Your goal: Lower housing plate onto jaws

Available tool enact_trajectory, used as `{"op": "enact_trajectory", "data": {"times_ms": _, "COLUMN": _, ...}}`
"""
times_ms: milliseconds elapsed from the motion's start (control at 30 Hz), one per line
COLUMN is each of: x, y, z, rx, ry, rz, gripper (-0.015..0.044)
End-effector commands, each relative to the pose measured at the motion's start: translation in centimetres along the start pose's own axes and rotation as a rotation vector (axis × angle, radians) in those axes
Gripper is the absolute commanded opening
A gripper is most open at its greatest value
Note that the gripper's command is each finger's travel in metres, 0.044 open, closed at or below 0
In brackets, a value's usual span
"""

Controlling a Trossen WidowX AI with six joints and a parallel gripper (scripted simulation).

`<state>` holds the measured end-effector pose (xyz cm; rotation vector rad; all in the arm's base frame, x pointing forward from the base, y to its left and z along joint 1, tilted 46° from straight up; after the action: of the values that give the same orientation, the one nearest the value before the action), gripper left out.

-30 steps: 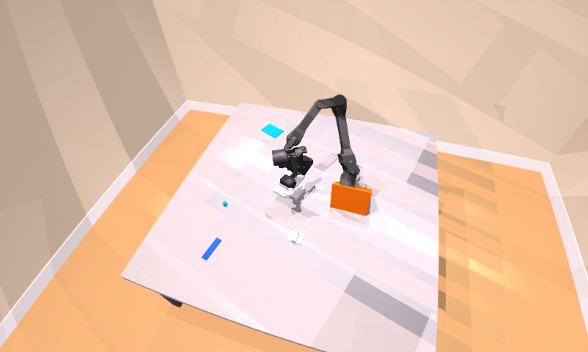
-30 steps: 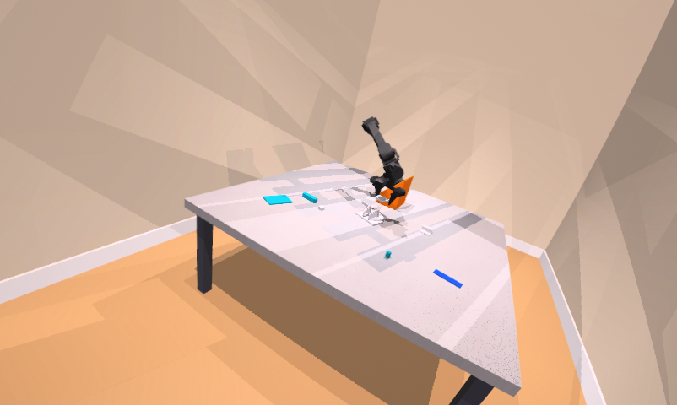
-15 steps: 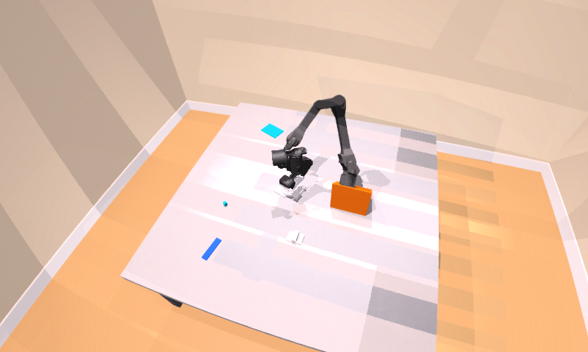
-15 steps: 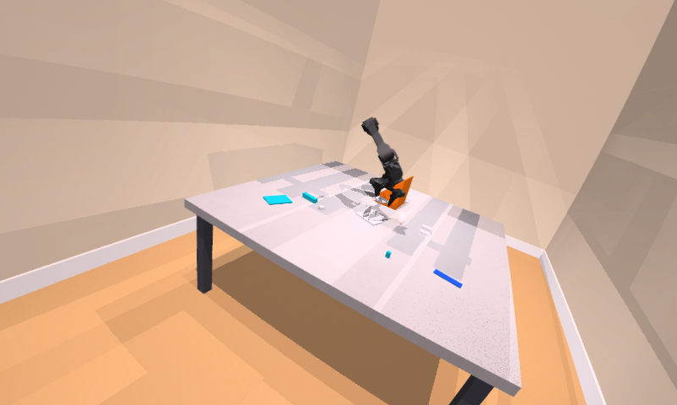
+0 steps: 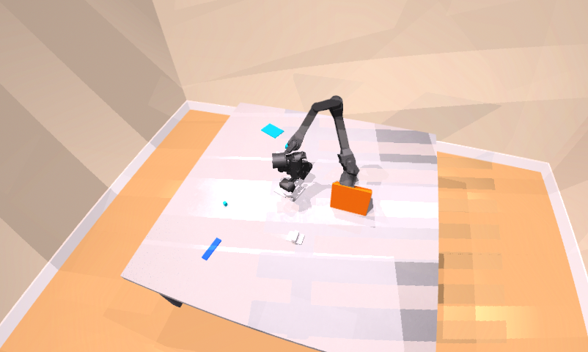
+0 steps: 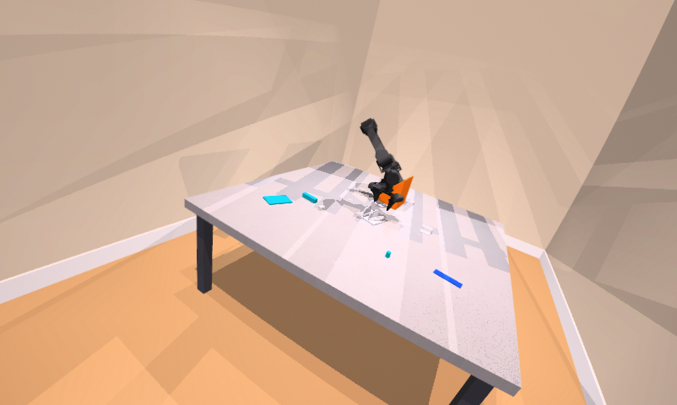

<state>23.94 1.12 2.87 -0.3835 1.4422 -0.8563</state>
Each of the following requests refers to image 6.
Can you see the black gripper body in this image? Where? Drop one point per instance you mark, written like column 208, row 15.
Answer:
column 396, row 197

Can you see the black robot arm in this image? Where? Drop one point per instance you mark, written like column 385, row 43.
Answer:
column 384, row 159

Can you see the cyan flat square plate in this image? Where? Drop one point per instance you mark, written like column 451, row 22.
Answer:
column 280, row 199

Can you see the blue flat bar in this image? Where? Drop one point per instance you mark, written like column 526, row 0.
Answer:
column 451, row 280

